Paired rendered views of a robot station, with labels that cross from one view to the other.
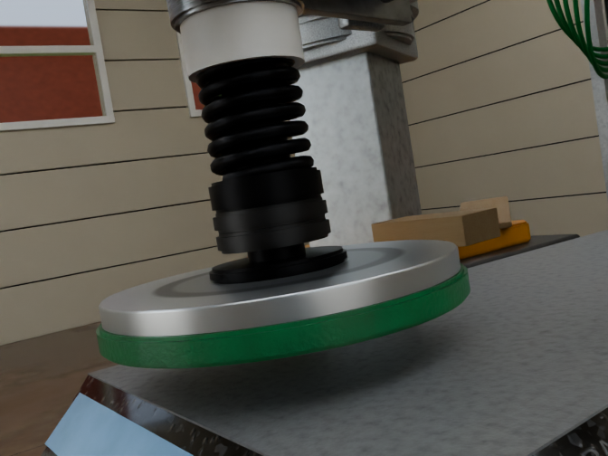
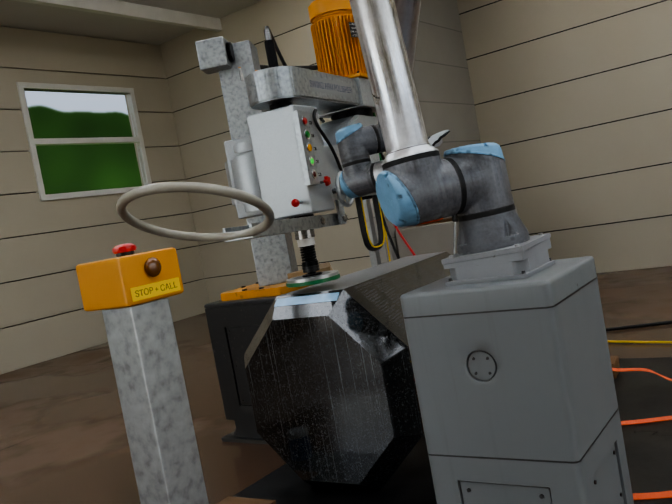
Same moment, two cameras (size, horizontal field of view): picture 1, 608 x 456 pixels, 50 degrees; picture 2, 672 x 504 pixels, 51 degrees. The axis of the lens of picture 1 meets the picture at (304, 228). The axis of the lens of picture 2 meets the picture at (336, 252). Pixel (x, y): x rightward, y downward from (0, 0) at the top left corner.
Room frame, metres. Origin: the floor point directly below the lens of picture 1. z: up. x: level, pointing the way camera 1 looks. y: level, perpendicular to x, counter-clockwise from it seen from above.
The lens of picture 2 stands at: (-2.28, 0.94, 1.08)
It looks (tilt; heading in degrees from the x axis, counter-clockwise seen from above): 3 degrees down; 339
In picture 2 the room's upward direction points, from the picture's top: 10 degrees counter-clockwise
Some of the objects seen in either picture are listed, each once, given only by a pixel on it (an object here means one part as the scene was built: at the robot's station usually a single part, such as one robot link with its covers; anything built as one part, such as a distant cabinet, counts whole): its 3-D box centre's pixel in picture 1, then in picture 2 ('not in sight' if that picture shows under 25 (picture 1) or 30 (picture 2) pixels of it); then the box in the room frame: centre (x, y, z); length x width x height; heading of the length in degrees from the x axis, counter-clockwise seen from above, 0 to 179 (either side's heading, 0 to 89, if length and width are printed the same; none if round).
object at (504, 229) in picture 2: not in sight; (489, 228); (-0.69, -0.12, 0.98); 0.19 x 0.19 x 0.10
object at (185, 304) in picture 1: (280, 279); (312, 276); (0.40, 0.02, 0.85); 0.21 x 0.21 x 0.01
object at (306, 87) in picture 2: not in sight; (319, 98); (0.63, -0.24, 1.60); 0.96 x 0.25 x 0.17; 132
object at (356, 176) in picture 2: not in sight; (362, 180); (-0.26, 0.03, 1.17); 0.12 x 0.09 x 0.10; 41
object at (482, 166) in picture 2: not in sight; (475, 178); (-0.69, -0.10, 1.11); 0.17 x 0.15 x 0.18; 85
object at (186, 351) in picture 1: (281, 285); (312, 277); (0.40, 0.02, 0.85); 0.22 x 0.22 x 0.04
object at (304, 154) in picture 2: not in sight; (305, 148); (0.26, 0.00, 1.35); 0.08 x 0.03 x 0.28; 132
